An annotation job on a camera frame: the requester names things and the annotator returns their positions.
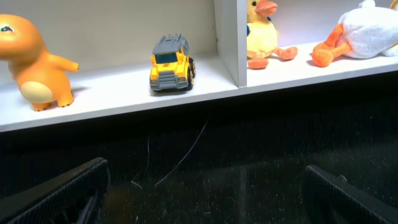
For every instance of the orange toy dinosaur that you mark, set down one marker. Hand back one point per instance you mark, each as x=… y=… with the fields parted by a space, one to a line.
x=34 y=62

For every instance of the yellow plush duck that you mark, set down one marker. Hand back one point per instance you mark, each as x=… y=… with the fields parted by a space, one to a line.
x=261 y=37

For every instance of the grey and yellow toy truck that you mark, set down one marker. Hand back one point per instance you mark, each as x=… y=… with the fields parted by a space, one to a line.
x=171 y=68

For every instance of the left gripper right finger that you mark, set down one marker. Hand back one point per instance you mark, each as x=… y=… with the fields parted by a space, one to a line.
x=351 y=202

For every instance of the white shelf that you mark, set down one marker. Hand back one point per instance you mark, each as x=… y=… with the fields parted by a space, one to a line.
x=118 y=90

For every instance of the white plush goose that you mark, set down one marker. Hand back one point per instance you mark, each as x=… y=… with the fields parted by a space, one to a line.
x=367 y=34

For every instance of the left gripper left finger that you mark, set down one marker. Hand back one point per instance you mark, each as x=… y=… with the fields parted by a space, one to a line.
x=46 y=202

